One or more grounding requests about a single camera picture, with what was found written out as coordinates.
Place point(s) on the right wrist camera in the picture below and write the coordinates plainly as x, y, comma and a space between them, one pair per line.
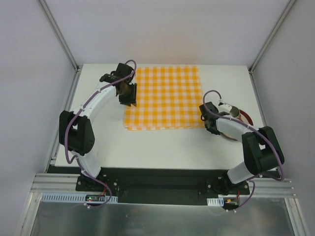
224, 107

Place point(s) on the red rimmed ceramic plate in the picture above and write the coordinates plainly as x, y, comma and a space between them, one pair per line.
243, 117

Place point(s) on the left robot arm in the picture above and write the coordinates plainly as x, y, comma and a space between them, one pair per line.
75, 127

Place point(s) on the aluminium front rail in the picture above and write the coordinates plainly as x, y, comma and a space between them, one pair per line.
124, 186

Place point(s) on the cable duct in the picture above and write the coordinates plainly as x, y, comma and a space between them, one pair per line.
215, 202
77, 198

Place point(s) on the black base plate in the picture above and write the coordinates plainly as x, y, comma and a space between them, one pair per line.
172, 199

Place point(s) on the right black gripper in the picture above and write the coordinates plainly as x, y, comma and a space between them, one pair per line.
209, 123

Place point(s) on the frame post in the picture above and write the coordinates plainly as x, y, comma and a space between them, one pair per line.
272, 34
58, 33

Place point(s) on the orange checkered cloth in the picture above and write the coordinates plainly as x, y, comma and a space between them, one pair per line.
168, 97

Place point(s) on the metal cup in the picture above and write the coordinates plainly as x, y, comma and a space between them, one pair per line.
234, 112

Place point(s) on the left cable duct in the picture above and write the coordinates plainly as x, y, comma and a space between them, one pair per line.
77, 198

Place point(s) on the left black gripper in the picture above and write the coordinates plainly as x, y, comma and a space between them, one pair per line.
130, 96

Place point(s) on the left frame post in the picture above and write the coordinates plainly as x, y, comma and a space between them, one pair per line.
58, 33

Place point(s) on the right cable duct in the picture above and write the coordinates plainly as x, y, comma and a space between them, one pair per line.
215, 202

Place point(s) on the right frame post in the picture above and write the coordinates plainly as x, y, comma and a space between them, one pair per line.
272, 34

